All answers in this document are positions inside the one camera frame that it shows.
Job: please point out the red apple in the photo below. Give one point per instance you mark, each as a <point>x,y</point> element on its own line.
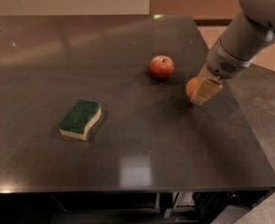
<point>161,67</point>

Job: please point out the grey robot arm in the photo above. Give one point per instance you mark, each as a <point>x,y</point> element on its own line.
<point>252,30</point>

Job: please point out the green and yellow sponge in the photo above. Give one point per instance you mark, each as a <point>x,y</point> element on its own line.
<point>80,119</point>

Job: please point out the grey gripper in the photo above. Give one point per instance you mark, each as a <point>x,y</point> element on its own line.
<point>223,62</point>

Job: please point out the orange fruit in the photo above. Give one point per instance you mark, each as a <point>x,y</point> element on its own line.
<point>191,86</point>

